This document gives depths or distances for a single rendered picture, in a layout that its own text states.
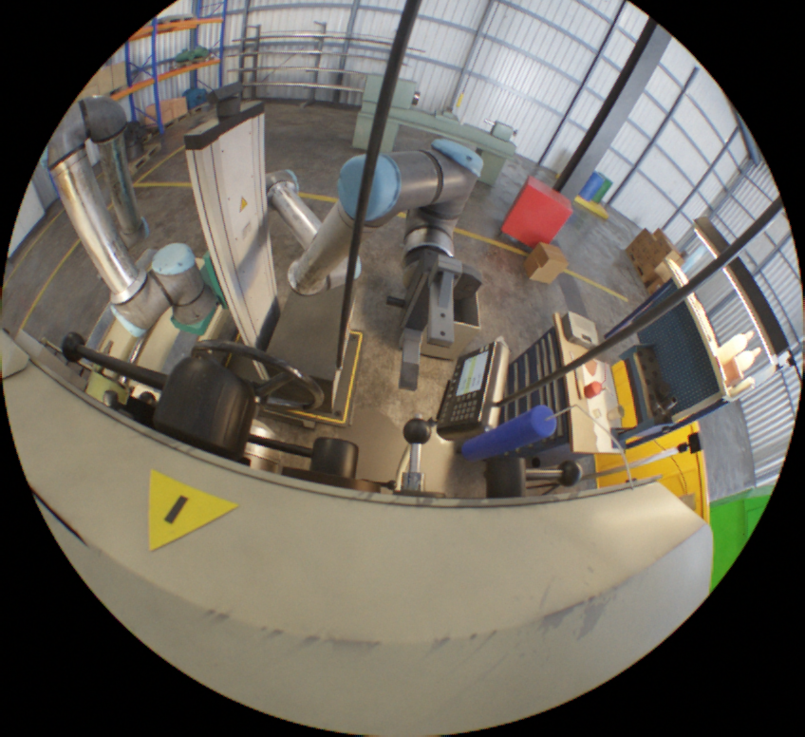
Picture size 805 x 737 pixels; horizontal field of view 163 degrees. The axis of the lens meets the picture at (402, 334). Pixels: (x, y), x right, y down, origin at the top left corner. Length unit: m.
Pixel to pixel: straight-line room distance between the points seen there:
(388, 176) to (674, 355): 1.75
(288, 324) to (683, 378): 2.11
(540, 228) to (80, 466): 4.08
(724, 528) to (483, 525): 3.74
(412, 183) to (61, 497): 0.42
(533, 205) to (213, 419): 3.87
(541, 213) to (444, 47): 6.37
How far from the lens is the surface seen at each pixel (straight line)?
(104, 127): 0.90
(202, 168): 0.83
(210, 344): 0.64
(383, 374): 2.22
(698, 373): 1.78
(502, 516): 0.16
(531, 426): 0.21
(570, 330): 1.85
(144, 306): 0.99
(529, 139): 9.89
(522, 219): 3.99
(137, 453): 0.16
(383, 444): 2.06
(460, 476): 2.21
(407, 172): 0.38
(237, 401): 0.19
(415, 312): 0.42
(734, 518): 3.80
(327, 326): 1.38
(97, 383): 1.06
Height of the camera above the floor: 1.99
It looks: 55 degrees down
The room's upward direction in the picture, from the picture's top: 25 degrees clockwise
